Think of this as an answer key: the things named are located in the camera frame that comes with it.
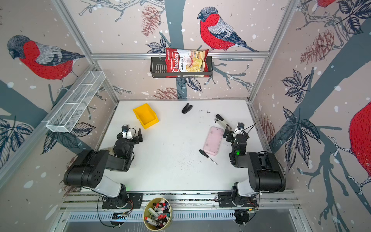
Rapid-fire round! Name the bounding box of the black handled screwdriver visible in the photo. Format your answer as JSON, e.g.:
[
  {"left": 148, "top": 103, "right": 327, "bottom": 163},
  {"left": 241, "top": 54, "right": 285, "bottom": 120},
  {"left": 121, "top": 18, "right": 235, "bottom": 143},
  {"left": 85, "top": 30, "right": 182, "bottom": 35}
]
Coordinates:
[{"left": 199, "top": 149, "right": 218, "bottom": 165}]

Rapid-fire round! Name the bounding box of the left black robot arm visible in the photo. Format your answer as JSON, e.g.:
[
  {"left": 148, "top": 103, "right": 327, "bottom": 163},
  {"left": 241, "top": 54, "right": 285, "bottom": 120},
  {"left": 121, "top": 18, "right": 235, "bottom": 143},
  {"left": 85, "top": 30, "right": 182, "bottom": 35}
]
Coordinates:
[{"left": 63, "top": 125, "right": 143, "bottom": 205}]

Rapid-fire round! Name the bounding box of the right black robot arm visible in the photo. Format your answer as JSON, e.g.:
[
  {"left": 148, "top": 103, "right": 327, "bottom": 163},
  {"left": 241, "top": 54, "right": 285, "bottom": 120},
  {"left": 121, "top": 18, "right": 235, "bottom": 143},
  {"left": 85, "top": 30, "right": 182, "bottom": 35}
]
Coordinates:
[{"left": 223, "top": 130, "right": 286, "bottom": 207}]

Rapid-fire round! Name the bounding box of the yellow plastic bin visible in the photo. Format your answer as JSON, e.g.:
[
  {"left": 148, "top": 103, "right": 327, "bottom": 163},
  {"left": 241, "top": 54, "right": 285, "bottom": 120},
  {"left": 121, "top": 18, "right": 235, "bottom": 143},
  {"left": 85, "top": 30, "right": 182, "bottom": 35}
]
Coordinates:
[{"left": 133, "top": 103, "right": 159, "bottom": 129}]

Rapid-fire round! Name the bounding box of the grey black stapler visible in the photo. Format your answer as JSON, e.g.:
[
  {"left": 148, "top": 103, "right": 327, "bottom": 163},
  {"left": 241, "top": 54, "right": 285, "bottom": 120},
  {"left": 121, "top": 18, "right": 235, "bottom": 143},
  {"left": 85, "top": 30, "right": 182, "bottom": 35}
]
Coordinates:
[{"left": 214, "top": 114, "right": 232, "bottom": 131}]

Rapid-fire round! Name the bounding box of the small black stapler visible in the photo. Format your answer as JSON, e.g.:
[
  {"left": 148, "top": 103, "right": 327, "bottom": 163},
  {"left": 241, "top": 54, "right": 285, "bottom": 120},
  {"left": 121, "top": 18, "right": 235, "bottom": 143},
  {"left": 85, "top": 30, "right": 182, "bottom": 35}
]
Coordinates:
[{"left": 181, "top": 103, "right": 193, "bottom": 114}]

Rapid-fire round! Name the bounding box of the round tub of markers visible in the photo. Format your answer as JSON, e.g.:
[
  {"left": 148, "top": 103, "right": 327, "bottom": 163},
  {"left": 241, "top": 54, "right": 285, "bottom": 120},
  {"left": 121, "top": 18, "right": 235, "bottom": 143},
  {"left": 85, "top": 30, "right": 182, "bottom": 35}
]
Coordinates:
[{"left": 143, "top": 197, "right": 174, "bottom": 232}]

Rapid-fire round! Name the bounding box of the red cassava chips bag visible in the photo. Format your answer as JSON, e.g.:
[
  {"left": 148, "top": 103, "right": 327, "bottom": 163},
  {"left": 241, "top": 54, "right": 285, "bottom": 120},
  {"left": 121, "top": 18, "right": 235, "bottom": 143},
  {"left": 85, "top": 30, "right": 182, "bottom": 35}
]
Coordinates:
[{"left": 165, "top": 48, "right": 212, "bottom": 77}]

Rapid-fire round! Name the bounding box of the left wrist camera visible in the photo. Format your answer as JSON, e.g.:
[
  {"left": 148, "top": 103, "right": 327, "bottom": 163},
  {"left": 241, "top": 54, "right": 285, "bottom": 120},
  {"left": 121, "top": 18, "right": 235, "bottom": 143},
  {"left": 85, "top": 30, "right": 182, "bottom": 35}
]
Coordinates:
[{"left": 122, "top": 129, "right": 136, "bottom": 139}]

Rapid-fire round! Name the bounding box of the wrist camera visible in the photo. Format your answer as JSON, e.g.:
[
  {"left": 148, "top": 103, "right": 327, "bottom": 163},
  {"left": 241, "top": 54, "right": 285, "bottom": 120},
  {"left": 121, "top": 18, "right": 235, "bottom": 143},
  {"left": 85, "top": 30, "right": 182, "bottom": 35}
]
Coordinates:
[
  {"left": 122, "top": 129, "right": 136, "bottom": 139},
  {"left": 234, "top": 122, "right": 245, "bottom": 136}
]

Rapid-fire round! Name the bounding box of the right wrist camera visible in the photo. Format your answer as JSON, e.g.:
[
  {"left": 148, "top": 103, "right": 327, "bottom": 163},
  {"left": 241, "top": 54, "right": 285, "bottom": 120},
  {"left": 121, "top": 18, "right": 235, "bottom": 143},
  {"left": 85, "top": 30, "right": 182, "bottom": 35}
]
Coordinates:
[{"left": 234, "top": 122, "right": 245, "bottom": 136}]

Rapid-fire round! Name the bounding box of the white wire mesh shelf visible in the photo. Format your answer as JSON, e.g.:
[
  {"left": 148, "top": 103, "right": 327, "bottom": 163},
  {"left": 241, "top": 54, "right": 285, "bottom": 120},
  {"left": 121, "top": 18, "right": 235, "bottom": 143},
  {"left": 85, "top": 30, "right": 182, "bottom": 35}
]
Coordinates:
[{"left": 46, "top": 71, "right": 106, "bottom": 132}]

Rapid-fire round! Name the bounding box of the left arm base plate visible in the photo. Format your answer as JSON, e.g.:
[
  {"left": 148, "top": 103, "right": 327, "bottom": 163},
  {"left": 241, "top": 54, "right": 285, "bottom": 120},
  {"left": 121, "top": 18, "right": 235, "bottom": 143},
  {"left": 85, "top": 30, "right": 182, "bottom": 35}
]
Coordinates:
[{"left": 102, "top": 192, "right": 144, "bottom": 210}]

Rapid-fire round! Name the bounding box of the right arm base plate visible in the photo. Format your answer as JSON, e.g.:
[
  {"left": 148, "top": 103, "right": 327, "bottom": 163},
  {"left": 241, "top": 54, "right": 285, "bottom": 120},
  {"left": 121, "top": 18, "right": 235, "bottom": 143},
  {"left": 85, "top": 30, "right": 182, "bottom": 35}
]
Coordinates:
[{"left": 217, "top": 191, "right": 258, "bottom": 208}]

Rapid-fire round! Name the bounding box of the black wall basket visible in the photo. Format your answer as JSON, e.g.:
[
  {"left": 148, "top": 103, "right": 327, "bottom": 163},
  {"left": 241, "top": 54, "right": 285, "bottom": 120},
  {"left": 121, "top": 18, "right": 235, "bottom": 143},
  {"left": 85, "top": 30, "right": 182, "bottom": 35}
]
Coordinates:
[{"left": 150, "top": 57, "right": 213, "bottom": 78}]

